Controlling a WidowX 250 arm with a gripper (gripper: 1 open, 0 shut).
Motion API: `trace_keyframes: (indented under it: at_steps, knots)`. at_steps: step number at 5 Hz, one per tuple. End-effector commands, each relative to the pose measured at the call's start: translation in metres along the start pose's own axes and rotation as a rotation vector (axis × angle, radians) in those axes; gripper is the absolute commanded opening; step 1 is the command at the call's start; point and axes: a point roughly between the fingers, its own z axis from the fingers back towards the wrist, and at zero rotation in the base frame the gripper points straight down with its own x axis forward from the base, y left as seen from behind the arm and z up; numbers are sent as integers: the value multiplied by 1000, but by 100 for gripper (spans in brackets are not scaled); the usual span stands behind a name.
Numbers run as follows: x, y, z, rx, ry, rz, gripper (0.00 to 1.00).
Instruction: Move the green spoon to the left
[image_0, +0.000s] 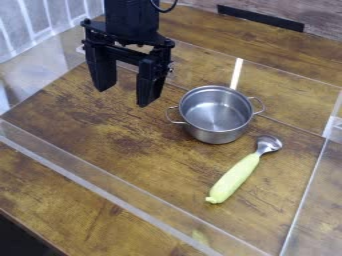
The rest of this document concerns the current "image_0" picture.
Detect clear acrylic right barrier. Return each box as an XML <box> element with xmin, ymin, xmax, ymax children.
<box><xmin>279</xmin><ymin>91</ymin><xmax>342</xmax><ymax>256</ymax></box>

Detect clear acrylic barrier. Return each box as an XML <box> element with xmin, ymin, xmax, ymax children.
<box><xmin>0</xmin><ymin>119</ymin><xmax>271</xmax><ymax>256</ymax></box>
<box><xmin>279</xmin><ymin>91</ymin><xmax>342</xmax><ymax>256</ymax></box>

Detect small steel pot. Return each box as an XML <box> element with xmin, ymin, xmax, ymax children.
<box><xmin>166</xmin><ymin>85</ymin><xmax>266</xmax><ymax>145</ymax></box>

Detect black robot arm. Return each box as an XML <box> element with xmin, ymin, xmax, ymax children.
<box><xmin>80</xmin><ymin>0</ymin><xmax>177</xmax><ymax>107</ymax></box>

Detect black strip on backboard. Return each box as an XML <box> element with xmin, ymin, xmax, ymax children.
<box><xmin>217</xmin><ymin>4</ymin><xmax>305</xmax><ymax>32</ymax></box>

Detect green handled metal spoon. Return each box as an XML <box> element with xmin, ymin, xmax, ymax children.
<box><xmin>205</xmin><ymin>135</ymin><xmax>283</xmax><ymax>204</ymax></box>

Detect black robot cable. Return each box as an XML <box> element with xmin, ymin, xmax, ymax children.
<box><xmin>149</xmin><ymin>0</ymin><xmax>179</xmax><ymax>14</ymax></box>

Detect clear acrylic front barrier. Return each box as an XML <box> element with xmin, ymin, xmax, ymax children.
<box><xmin>0</xmin><ymin>119</ymin><xmax>271</xmax><ymax>256</ymax></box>

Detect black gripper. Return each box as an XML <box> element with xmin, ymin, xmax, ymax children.
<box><xmin>80</xmin><ymin>19</ymin><xmax>175</xmax><ymax>107</ymax></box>

